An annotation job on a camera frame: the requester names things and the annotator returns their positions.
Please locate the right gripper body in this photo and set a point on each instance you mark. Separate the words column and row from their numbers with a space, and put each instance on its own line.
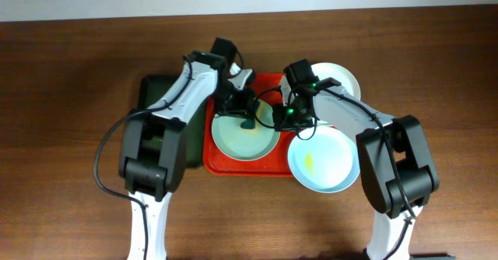
column 287, row 118

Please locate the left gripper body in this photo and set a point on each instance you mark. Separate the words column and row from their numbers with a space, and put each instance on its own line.
column 236, row 110

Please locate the green and yellow sponge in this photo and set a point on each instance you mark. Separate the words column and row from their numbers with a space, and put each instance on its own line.
column 248, row 124

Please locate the pale green plate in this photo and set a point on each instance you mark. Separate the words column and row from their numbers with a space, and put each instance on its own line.
column 243, row 144

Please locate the light blue plate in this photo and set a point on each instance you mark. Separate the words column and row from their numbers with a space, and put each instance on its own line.
column 323, row 159

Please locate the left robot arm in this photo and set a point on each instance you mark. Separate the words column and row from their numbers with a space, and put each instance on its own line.
column 154, row 146

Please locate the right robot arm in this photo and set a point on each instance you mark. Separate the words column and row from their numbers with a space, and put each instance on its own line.
column 395, row 163

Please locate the red plastic tray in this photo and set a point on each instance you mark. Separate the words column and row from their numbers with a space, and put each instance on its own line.
column 272, row 165

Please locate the dark green rectangular tray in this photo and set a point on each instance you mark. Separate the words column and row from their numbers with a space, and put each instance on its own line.
column 152, row 87

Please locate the white plate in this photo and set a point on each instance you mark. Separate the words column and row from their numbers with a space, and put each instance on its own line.
column 324, row 70

